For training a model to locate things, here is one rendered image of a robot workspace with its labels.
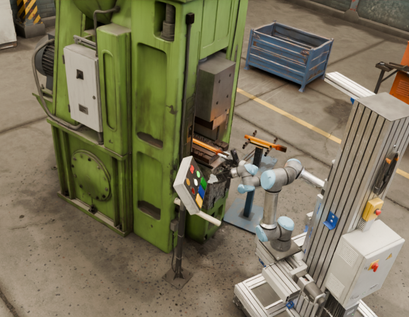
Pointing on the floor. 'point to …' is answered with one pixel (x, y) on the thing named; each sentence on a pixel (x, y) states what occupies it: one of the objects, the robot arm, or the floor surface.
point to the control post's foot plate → (177, 277)
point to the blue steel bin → (289, 53)
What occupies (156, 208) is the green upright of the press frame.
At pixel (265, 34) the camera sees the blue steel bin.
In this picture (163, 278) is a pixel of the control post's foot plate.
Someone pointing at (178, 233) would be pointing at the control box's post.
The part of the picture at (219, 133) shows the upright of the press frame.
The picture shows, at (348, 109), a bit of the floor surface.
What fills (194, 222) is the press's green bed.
